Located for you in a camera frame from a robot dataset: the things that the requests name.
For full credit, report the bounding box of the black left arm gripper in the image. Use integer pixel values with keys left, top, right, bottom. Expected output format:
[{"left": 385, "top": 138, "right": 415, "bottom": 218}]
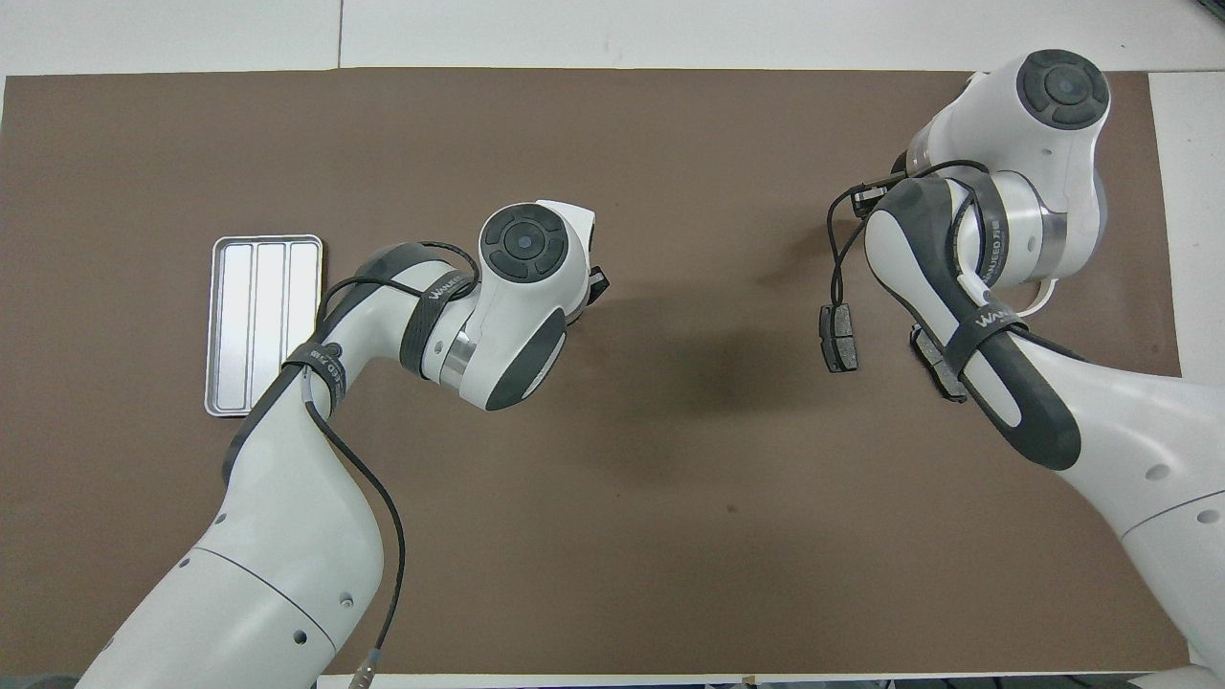
[{"left": 572, "top": 266, "right": 611, "bottom": 322}]

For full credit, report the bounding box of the white semicircular bracket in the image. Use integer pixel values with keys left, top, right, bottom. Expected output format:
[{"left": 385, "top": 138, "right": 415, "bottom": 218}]
[{"left": 1013, "top": 276, "right": 1063, "bottom": 319}]

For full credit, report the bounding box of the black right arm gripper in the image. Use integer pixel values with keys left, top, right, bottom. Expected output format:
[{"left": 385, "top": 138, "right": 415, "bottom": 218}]
[{"left": 852, "top": 153, "right": 912, "bottom": 208}]

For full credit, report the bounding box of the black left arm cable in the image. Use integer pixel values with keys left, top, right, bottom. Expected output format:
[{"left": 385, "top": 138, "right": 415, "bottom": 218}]
[{"left": 301, "top": 239, "right": 482, "bottom": 689}]

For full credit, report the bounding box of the brown table mat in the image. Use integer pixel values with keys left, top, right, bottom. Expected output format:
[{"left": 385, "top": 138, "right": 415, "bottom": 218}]
[{"left": 0, "top": 67, "right": 1216, "bottom": 678}]

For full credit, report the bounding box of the elongated grey brake pad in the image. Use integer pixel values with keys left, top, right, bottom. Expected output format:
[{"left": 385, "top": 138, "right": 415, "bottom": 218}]
[{"left": 909, "top": 323, "right": 968, "bottom": 404}]

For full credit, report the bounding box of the rectangular dark brake pad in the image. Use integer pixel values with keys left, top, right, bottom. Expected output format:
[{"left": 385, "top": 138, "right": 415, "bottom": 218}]
[{"left": 818, "top": 303, "right": 859, "bottom": 374}]

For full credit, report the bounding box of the silver metal tray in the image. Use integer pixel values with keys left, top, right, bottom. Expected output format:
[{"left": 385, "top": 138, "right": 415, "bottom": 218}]
[{"left": 204, "top": 234, "right": 324, "bottom": 418}]

